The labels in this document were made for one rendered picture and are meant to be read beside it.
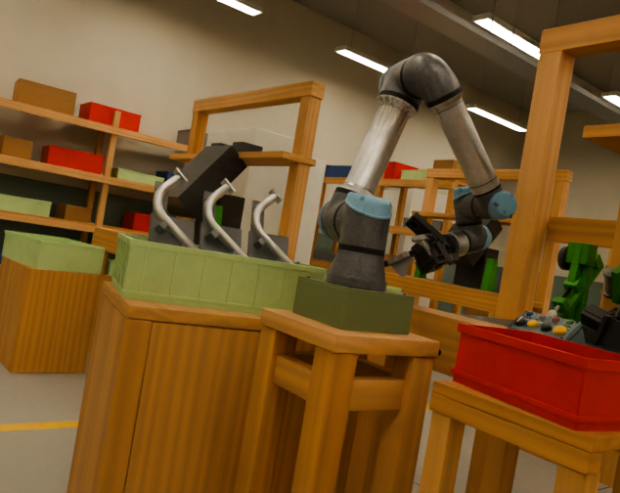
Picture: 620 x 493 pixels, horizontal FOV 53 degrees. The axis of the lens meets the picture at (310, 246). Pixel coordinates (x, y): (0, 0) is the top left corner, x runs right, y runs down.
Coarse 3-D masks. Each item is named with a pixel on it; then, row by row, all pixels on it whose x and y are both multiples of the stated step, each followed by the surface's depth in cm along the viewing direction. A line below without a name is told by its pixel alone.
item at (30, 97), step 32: (32, 96) 672; (64, 96) 690; (96, 128) 705; (128, 128) 738; (0, 160) 648; (32, 160) 672; (64, 160) 697; (96, 160) 717; (64, 224) 694; (96, 224) 721; (128, 224) 768; (0, 256) 667
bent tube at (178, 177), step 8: (176, 168) 206; (176, 176) 206; (184, 176) 206; (168, 184) 203; (176, 184) 206; (184, 184) 209; (160, 192) 201; (160, 200) 201; (160, 208) 200; (160, 216) 200; (168, 224) 200; (176, 232) 201; (184, 240) 202
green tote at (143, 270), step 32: (128, 256) 175; (160, 256) 178; (192, 256) 181; (224, 256) 184; (128, 288) 175; (160, 288) 179; (192, 288) 182; (224, 288) 186; (256, 288) 189; (288, 288) 193
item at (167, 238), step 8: (160, 184) 207; (152, 216) 203; (168, 216) 206; (152, 224) 203; (176, 224) 207; (184, 224) 208; (192, 224) 210; (152, 232) 202; (168, 232) 205; (184, 232) 208; (192, 232) 209; (152, 240) 201; (160, 240) 203; (168, 240) 204; (176, 240) 206; (192, 240) 208
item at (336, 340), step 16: (272, 320) 152; (288, 320) 146; (304, 320) 146; (304, 336) 140; (320, 336) 135; (336, 336) 131; (352, 336) 133; (368, 336) 136; (384, 336) 140; (400, 336) 145; (416, 336) 150; (336, 352) 131; (352, 352) 134; (368, 352) 136; (384, 352) 139; (400, 352) 142; (416, 352) 145; (432, 352) 148
